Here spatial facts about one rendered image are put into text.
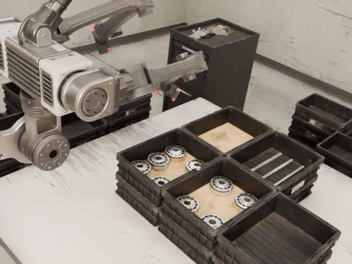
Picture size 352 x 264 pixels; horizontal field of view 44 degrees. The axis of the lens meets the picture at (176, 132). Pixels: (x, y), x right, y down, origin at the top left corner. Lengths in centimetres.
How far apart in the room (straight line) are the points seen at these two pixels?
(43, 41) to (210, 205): 96
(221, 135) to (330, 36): 294
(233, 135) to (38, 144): 115
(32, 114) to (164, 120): 129
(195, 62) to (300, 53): 370
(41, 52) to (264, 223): 110
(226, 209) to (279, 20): 373
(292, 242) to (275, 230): 8
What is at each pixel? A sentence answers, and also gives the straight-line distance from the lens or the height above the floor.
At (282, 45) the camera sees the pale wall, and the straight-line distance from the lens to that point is 538.
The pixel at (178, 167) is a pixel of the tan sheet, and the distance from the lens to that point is 205.
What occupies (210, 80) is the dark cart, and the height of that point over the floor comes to 62.
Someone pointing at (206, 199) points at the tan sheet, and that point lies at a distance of 190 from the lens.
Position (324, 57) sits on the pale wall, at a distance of 515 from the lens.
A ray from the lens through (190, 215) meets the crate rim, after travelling 168.
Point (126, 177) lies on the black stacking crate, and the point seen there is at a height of 84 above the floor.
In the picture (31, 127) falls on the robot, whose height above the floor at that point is 125.
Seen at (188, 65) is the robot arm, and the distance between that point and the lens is 159.
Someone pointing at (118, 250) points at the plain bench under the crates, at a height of 70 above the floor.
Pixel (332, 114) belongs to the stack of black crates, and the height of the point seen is 49.
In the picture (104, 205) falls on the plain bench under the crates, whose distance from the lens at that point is 202.
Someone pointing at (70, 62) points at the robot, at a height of 153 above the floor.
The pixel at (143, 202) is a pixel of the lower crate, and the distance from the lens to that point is 192.
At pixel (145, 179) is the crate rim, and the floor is 93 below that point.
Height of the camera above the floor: 206
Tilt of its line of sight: 32 degrees down
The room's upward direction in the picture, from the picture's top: 7 degrees clockwise
